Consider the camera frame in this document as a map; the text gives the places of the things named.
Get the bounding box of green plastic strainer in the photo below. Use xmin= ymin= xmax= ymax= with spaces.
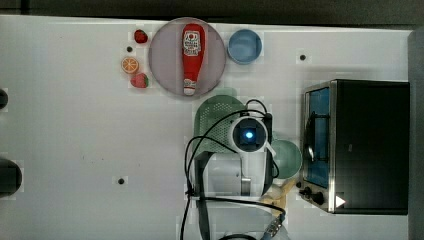
xmin=192 ymin=88 xmax=245 ymax=154

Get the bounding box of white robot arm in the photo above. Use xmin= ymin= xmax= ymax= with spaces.
xmin=194 ymin=113 xmax=275 ymax=240

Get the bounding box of grey round plate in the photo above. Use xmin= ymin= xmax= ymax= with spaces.
xmin=148 ymin=17 xmax=226 ymax=96

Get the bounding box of blue bowl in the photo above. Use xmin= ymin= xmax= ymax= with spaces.
xmin=227 ymin=29 xmax=262 ymax=65

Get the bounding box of pink strawberry toy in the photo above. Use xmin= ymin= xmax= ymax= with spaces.
xmin=130 ymin=73 xmax=149 ymax=88

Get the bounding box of green mug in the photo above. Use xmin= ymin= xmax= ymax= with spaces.
xmin=271 ymin=132 xmax=302 ymax=180

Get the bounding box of red ketchup bottle toy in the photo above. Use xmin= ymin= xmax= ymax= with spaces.
xmin=182 ymin=23 xmax=206 ymax=96

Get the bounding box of peeled banana toy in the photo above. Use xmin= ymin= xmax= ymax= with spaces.
xmin=260 ymin=179 xmax=296 ymax=208

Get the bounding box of orange slice toy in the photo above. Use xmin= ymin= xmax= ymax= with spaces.
xmin=121 ymin=57 xmax=139 ymax=74

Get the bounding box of dark red strawberry toy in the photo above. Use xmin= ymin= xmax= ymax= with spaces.
xmin=134 ymin=29 xmax=148 ymax=44

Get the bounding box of black toaster oven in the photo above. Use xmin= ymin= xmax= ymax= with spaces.
xmin=297 ymin=79 xmax=410 ymax=215

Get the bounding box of black cylinder upper left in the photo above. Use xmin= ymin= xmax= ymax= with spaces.
xmin=0 ymin=89 xmax=9 ymax=109

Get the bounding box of black cylinder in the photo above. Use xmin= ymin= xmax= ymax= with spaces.
xmin=0 ymin=159 xmax=23 ymax=198
xmin=0 ymin=89 xmax=9 ymax=109

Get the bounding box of black cylinder lower left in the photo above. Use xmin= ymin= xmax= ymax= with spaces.
xmin=0 ymin=159 xmax=23 ymax=198

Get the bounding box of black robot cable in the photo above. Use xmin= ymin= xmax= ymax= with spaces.
xmin=179 ymin=98 xmax=287 ymax=240

